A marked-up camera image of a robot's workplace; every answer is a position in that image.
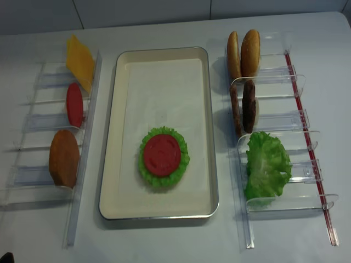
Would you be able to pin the yellow cheese slice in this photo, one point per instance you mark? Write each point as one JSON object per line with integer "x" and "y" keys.
{"x": 80, "y": 62}

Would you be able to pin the tan bun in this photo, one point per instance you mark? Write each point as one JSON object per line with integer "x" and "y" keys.
{"x": 233, "y": 56}
{"x": 250, "y": 53}

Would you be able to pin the tan bun top right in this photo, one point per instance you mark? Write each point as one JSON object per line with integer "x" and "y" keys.
{"x": 250, "y": 53}

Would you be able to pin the green lettuce leaf in rack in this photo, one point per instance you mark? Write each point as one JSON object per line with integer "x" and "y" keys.
{"x": 268, "y": 166}

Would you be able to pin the tan bun top left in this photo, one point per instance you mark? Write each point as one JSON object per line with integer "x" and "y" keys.
{"x": 233, "y": 56}

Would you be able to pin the white paper tray liner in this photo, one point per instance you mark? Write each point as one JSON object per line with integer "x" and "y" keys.
{"x": 172, "y": 94}

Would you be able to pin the green lettuce leaf on tray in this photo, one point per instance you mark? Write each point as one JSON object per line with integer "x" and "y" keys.
{"x": 174, "y": 177}

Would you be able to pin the clear acrylic rack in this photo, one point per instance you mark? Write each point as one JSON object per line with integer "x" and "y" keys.
{"x": 33, "y": 110}
{"x": 280, "y": 113}

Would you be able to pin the cream metal tray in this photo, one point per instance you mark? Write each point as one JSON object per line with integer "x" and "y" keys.
{"x": 163, "y": 55}

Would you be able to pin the red tomato slice in rack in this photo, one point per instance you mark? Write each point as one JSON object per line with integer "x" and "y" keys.
{"x": 74, "y": 105}

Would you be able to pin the dark brown meat patty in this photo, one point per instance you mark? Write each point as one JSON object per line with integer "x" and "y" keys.
{"x": 249, "y": 106}

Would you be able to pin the brown meat patty left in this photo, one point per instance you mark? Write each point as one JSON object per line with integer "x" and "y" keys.
{"x": 235, "y": 110}

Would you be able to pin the brown bun bottom slice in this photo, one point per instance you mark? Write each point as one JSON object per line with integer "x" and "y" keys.
{"x": 64, "y": 158}

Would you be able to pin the clear acrylic left rack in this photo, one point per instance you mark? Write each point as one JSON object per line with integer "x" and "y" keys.
{"x": 33, "y": 110}

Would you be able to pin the red tomato slice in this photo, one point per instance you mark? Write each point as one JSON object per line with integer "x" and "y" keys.
{"x": 161, "y": 155}
{"x": 74, "y": 105}

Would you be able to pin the clear acrylic right rack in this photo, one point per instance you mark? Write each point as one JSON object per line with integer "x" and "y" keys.
{"x": 280, "y": 113}

